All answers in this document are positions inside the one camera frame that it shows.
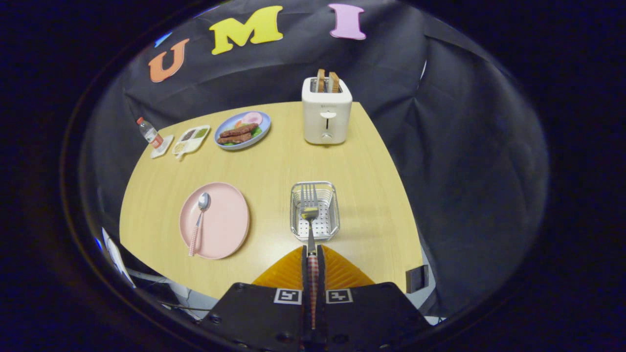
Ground black block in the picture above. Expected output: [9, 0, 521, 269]
[406, 265, 429, 294]

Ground clear plastic water bottle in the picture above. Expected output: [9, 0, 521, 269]
[136, 117, 164, 150]

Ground white toaster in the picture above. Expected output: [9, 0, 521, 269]
[301, 76, 353, 145]

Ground metal wire basket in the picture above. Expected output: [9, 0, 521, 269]
[290, 181, 340, 242]

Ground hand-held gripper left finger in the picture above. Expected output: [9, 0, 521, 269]
[198, 244, 313, 352]

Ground white divided grain dish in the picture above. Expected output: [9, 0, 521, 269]
[171, 125, 211, 161]

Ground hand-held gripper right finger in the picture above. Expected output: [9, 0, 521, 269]
[315, 244, 433, 352]

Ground checked-handle metal fork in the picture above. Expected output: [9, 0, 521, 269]
[299, 184, 320, 330]

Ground brown meat strip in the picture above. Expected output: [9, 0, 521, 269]
[217, 132, 252, 145]
[220, 123, 259, 138]

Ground pink round plate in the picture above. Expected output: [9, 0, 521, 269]
[179, 182, 250, 260]

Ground white sheet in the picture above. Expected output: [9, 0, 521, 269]
[102, 227, 136, 289]

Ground checked-handle metal spoon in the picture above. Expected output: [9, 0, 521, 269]
[188, 192, 211, 257]

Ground white square coaster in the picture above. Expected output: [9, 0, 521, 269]
[150, 134, 175, 159]

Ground blue food plate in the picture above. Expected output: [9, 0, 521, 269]
[214, 111, 271, 150]

